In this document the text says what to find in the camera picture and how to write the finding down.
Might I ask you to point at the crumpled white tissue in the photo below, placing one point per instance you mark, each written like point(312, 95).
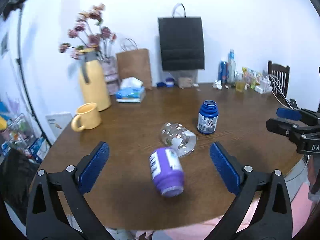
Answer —
point(217, 84)

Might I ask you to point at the white charger power strip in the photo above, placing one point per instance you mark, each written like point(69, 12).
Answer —
point(264, 86)

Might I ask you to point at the yellow thermos jug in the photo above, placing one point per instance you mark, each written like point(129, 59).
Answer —
point(92, 81)

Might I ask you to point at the black phone stand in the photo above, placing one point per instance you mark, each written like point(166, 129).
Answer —
point(293, 104)

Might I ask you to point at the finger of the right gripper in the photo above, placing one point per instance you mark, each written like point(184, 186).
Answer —
point(291, 113)
point(284, 128)

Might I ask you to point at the purple bottle white label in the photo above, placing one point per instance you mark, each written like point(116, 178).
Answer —
point(166, 172)

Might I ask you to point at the clear jar of grains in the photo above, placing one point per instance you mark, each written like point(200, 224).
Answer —
point(187, 78)

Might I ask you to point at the blue pet supplement bottle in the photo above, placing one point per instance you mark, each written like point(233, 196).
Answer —
point(208, 116)

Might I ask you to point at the black paper bag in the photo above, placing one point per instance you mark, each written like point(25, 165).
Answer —
point(181, 42)

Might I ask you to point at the colourful snack packets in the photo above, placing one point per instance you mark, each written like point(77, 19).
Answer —
point(251, 77)

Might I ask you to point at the cluttered wire rack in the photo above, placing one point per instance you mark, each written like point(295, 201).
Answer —
point(16, 133)

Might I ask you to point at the blue tissue box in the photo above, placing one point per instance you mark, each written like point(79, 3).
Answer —
point(131, 91)

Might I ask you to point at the clear glass cartoon cup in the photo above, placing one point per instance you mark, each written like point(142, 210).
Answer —
point(177, 137)

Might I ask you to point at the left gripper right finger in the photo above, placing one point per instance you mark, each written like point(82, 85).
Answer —
point(273, 216)

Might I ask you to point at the yellow ceramic mug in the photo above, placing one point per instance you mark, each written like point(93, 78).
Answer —
point(87, 117)

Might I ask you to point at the small purple white jar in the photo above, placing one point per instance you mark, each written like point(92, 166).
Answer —
point(169, 82)

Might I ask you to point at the clear glass bottle blue cap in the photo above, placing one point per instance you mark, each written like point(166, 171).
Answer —
point(231, 67)

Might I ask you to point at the pink artificial flowers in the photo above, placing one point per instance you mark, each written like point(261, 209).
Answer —
point(89, 29)

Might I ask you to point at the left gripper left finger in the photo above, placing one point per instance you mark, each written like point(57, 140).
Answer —
point(57, 208)

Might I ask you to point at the pink textured vase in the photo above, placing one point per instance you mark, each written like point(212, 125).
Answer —
point(111, 76)

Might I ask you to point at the white carton box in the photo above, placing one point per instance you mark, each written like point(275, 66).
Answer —
point(57, 122)

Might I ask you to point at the pink trousers lap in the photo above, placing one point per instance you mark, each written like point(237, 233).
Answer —
point(300, 206)

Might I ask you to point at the blue drink can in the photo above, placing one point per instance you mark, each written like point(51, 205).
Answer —
point(223, 71)

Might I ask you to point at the dark wooden chair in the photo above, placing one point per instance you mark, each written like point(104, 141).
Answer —
point(279, 77)

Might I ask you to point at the glass of yellow drink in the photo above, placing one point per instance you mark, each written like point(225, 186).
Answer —
point(240, 82)

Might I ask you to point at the brown paper bag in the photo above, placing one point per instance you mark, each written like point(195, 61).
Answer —
point(134, 62)

